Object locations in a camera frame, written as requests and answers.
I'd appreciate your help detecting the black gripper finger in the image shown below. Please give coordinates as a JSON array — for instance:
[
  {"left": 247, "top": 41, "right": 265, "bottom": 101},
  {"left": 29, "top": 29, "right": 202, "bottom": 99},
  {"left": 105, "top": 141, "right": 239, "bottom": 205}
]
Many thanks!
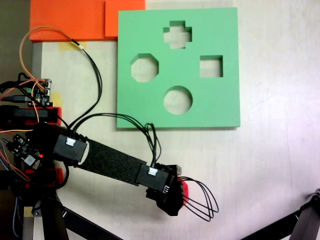
[
  {"left": 155, "top": 202, "right": 185, "bottom": 217},
  {"left": 169, "top": 163, "right": 183, "bottom": 176}
]

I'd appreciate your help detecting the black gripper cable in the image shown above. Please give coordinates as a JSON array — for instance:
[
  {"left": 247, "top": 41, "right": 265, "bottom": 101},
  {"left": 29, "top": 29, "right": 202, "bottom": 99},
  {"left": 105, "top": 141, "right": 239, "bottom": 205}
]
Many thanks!
[{"left": 178, "top": 175, "right": 220, "bottom": 223}]

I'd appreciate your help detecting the long black wire bundle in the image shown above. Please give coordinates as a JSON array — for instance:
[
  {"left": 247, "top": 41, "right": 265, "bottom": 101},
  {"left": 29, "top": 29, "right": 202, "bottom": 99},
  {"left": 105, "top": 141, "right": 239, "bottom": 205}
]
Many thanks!
[{"left": 67, "top": 38, "right": 103, "bottom": 133}]

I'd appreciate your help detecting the thin orange wire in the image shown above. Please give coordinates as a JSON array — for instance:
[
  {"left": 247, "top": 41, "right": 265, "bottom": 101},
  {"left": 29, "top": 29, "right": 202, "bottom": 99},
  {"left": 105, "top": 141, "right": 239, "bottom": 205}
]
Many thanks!
[{"left": 19, "top": 26, "right": 76, "bottom": 87}]

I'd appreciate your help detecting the black tripod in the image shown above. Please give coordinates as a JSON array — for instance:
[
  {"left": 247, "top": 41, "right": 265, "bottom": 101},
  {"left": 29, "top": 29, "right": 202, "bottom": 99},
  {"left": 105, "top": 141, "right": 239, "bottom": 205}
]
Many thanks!
[{"left": 21, "top": 193, "right": 125, "bottom": 240}]

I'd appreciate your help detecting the black circuit board with inductor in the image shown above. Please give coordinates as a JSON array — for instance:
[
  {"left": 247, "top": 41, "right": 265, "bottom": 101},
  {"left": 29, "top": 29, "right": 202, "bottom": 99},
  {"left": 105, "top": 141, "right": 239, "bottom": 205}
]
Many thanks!
[{"left": 5, "top": 133, "right": 44, "bottom": 171}]

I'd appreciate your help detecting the yellow tape piece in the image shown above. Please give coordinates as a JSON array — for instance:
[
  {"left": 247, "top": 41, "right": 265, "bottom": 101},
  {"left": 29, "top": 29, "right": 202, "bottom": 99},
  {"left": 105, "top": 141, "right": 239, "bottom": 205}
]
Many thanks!
[
  {"left": 58, "top": 40, "right": 89, "bottom": 52},
  {"left": 50, "top": 92, "right": 64, "bottom": 108}
]

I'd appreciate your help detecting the black motor cable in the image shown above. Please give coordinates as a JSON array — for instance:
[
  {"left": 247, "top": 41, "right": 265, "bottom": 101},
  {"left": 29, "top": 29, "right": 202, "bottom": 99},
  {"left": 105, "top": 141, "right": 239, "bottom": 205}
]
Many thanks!
[{"left": 72, "top": 113, "right": 162, "bottom": 171}]

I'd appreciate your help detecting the large orange flat block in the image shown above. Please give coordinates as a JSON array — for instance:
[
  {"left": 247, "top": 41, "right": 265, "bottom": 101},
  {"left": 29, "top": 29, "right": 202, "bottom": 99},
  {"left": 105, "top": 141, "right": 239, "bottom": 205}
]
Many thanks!
[{"left": 29, "top": 0, "right": 106, "bottom": 42}]

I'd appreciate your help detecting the thick black power cable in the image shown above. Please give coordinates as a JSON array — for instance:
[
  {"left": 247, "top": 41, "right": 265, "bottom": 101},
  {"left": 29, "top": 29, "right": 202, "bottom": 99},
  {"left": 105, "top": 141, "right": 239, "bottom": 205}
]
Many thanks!
[{"left": 0, "top": 71, "right": 35, "bottom": 92}]

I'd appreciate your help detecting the red octagonal pillar block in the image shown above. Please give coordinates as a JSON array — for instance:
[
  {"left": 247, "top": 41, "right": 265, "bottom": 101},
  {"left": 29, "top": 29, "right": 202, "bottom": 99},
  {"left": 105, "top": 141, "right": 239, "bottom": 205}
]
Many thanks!
[{"left": 180, "top": 180, "right": 191, "bottom": 210}]

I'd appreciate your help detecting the braided grey cable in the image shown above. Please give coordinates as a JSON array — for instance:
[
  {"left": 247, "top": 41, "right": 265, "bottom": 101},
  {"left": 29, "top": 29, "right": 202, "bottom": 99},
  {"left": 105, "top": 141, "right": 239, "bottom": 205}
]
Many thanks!
[{"left": 11, "top": 196, "right": 21, "bottom": 239}]

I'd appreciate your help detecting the green shape sorting board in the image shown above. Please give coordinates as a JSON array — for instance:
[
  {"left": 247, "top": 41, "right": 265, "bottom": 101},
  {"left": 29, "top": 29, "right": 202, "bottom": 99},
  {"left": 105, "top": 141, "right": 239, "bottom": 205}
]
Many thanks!
[{"left": 116, "top": 7, "right": 242, "bottom": 131}]

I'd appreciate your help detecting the black notched tripod leg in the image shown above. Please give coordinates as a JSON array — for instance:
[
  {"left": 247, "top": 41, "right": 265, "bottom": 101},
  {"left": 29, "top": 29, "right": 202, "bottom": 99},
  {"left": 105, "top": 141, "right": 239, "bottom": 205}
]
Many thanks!
[{"left": 239, "top": 187, "right": 320, "bottom": 240}]

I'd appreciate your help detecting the black USB cable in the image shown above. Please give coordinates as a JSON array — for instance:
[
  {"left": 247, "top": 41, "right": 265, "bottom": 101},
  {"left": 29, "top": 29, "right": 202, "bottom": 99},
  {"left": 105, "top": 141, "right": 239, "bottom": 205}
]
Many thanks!
[{"left": 0, "top": 94, "right": 27, "bottom": 103}]

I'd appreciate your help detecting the circuit board with green terminal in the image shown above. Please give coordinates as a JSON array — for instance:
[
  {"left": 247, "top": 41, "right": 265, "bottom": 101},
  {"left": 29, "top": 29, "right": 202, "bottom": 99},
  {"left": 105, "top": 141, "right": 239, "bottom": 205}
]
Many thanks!
[{"left": 26, "top": 78, "right": 53, "bottom": 106}]

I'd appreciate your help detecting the red base clamp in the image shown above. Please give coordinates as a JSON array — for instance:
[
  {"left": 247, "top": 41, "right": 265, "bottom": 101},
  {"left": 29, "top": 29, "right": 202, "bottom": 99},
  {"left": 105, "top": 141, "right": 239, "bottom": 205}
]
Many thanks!
[
  {"left": 24, "top": 105, "right": 63, "bottom": 126},
  {"left": 24, "top": 166, "right": 64, "bottom": 189}
]

